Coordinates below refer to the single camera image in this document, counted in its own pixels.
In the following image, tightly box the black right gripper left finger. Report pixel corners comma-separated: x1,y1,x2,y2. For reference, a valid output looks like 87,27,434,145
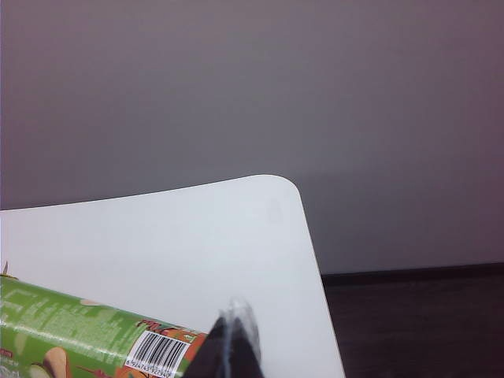
184,310,232,378

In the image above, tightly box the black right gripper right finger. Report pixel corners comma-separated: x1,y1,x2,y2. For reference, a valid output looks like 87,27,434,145
226,297,264,378

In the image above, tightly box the green chips can yellow lid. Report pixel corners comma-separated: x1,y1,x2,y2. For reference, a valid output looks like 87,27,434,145
0,275,209,378

